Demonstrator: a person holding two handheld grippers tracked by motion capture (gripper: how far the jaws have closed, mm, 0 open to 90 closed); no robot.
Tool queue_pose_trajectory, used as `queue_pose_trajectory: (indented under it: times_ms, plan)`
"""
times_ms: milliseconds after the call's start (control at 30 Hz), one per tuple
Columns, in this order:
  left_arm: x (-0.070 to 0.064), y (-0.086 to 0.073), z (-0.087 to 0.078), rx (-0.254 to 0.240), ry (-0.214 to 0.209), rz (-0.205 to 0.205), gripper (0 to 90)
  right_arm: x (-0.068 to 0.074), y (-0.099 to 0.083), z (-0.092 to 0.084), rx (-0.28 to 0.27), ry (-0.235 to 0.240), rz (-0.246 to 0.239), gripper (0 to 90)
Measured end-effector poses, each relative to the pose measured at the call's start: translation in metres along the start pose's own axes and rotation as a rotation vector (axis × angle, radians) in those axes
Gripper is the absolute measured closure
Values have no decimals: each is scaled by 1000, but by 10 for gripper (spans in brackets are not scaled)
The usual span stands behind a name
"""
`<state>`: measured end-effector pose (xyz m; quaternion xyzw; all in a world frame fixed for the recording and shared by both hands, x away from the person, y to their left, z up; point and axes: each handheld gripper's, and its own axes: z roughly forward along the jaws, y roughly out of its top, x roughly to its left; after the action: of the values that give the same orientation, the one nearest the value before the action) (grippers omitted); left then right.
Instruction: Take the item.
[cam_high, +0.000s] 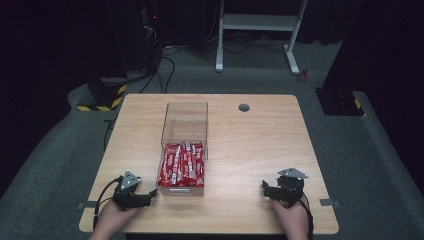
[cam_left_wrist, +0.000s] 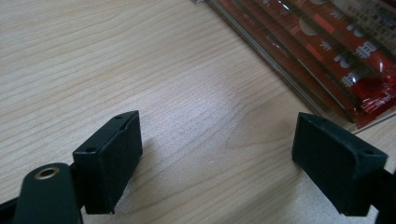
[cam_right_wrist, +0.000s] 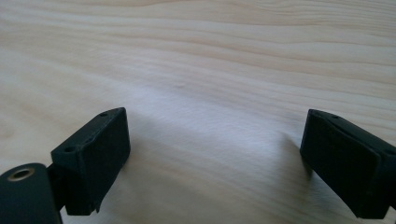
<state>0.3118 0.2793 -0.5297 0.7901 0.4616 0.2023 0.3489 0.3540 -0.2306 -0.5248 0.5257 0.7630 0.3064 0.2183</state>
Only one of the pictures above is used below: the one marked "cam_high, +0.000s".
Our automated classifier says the white metal stand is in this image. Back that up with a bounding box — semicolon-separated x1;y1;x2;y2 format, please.
214;0;309;76

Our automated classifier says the clear plastic drawer box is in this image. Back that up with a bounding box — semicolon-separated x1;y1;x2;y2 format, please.
155;101;210;198

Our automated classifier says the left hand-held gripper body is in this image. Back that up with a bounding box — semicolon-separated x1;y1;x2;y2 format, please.
111;169;150;212

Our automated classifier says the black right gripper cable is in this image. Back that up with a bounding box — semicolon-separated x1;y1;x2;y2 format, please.
299;195;315;240

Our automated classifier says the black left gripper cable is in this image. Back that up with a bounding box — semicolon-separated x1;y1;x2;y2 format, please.
92;175;124;232

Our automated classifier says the person's right hand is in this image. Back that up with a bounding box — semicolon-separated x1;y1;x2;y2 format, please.
270;197;310;236

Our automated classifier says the dark computer rack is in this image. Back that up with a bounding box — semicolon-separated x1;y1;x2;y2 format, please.
136;0;165;73

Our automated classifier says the pile of red stick packets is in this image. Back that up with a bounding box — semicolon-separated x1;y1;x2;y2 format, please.
157;141;205;188

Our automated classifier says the black floor cable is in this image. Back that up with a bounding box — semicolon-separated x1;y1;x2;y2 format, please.
138;54;177;95

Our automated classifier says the grey tape strip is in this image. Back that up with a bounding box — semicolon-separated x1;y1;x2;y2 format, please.
77;200;98;210
318;198;342;208

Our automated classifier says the person's left hand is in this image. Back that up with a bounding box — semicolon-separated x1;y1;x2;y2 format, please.
95;198;142;235

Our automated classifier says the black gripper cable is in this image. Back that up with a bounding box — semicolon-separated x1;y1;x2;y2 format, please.
299;195;315;240
92;175;124;232

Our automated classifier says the black yellow-striped stand base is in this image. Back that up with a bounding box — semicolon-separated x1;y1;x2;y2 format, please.
76;77;128;113

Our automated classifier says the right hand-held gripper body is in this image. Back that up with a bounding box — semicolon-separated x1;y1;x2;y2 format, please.
275;167;310;208

